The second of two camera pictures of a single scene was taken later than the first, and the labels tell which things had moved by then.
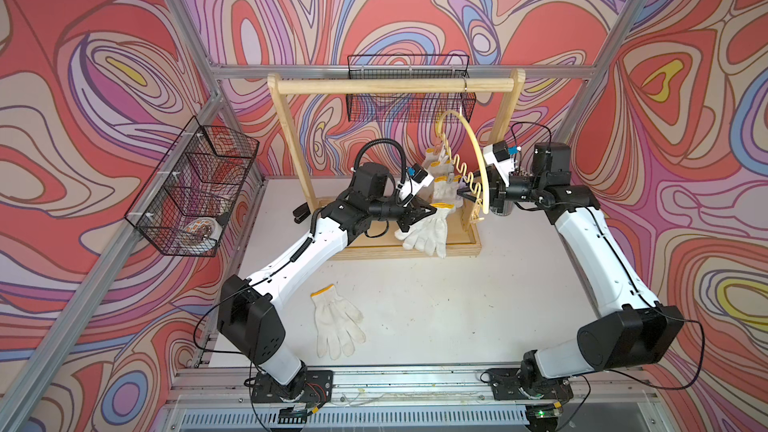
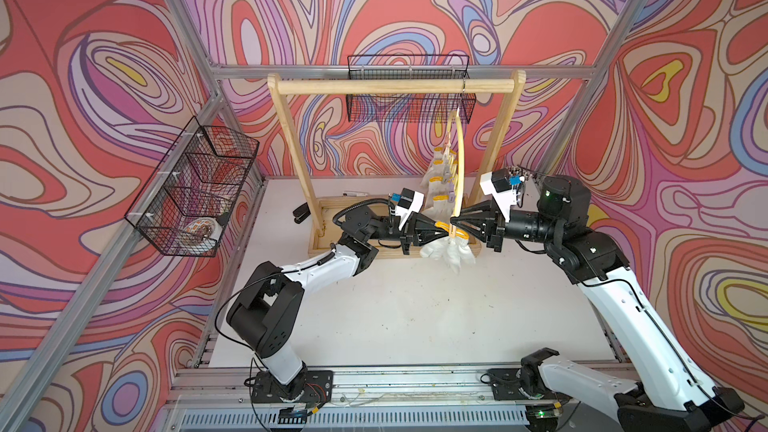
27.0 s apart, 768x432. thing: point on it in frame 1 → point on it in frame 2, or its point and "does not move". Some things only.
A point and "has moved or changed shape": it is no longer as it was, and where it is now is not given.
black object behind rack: [301, 212] does not move
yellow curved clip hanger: [468, 178] → [462, 152]
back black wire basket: [455, 107] does not move
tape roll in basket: [204, 228] does not move
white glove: [333, 324] → [453, 249]
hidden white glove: [430, 232] has moved or changed shape
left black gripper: [409, 214] → [413, 235]
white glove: [439, 169] does not move
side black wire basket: [183, 209] does not move
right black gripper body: [519, 190] → [523, 225]
